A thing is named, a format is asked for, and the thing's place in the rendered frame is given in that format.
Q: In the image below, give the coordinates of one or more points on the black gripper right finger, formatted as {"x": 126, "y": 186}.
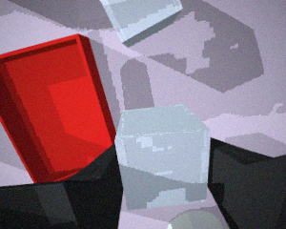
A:
{"x": 249, "y": 188}

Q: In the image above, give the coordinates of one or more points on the white mug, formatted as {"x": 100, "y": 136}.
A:
{"x": 195, "y": 220}

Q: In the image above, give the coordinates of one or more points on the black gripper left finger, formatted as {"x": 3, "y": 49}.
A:
{"x": 90, "y": 199}

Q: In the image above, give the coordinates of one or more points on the red tray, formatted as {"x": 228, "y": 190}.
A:
{"x": 53, "y": 107}

